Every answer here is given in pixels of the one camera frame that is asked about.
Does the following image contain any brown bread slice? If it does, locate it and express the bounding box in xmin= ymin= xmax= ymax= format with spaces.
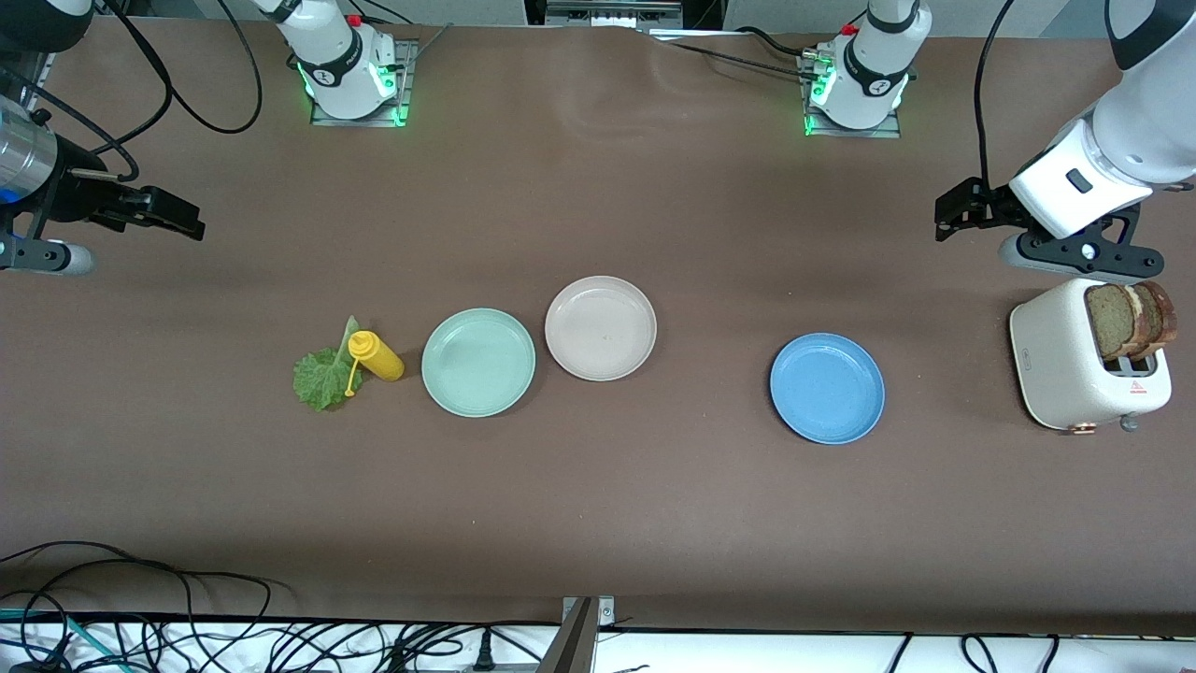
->
xmin=1129 ymin=280 xmax=1178 ymax=359
xmin=1084 ymin=282 xmax=1143 ymax=363

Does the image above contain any teal cable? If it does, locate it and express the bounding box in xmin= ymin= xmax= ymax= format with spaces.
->
xmin=0 ymin=608 xmax=122 ymax=673

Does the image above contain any grey metal equipment box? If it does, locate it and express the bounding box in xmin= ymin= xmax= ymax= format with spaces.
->
xmin=523 ymin=0 xmax=725 ymax=34

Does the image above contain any beige round plate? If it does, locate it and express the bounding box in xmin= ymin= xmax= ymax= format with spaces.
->
xmin=545 ymin=275 xmax=658 ymax=382

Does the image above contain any yellow mustard squeeze bottle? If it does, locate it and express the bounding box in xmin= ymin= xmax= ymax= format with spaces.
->
xmin=344 ymin=330 xmax=406 ymax=398

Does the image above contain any braided black table cable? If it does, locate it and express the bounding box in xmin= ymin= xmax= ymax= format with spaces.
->
xmin=654 ymin=37 xmax=816 ymax=79

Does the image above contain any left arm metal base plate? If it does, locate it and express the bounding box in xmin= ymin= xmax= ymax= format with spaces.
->
xmin=799 ymin=51 xmax=904 ymax=139

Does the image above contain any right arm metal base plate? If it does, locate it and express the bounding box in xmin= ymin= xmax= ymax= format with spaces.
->
xmin=308 ymin=39 xmax=419 ymax=128

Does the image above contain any light green round plate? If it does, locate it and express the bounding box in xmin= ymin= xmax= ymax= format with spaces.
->
xmin=420 ymin=308 xmax=537 ymax=418

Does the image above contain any smooth black table cable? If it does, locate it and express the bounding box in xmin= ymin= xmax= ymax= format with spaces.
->
xmin=733 ymin=26 xmax=812 ymax=61

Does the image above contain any cream white toaster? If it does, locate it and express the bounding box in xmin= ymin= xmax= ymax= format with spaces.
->
xmin=1008 ymin=276 xmax=1174 ymax=435

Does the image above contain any long looping black cable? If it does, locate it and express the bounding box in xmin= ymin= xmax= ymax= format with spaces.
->
xmin=0 ymin=540 xmax=281 ymax=673

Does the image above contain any green lettuce leaf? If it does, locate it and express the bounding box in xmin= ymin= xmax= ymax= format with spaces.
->
xmin=292 ymin=315 xmax=363 ymax=412

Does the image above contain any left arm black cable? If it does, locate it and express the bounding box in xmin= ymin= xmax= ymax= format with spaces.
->
xmin=974 ymin=0 xmax=1015 ymax=183

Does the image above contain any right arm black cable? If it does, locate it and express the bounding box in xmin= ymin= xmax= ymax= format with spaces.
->
xmin=0 ymin=0 xmax=265 ymax=183

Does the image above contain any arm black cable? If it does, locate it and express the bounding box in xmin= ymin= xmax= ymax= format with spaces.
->
xmin=974 ymin=0 xmax=1015 ymax=183
xmin=0 ymin=0 xmax=265 ymax=183

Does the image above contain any grey metal bracket post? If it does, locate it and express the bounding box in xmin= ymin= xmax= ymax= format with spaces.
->
xmin=537 ymin=595 xmax=618 ymax=673

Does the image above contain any blue round plate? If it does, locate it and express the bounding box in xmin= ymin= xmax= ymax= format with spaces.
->
xmin=769 ymin=333 xmax=886 ymax=446

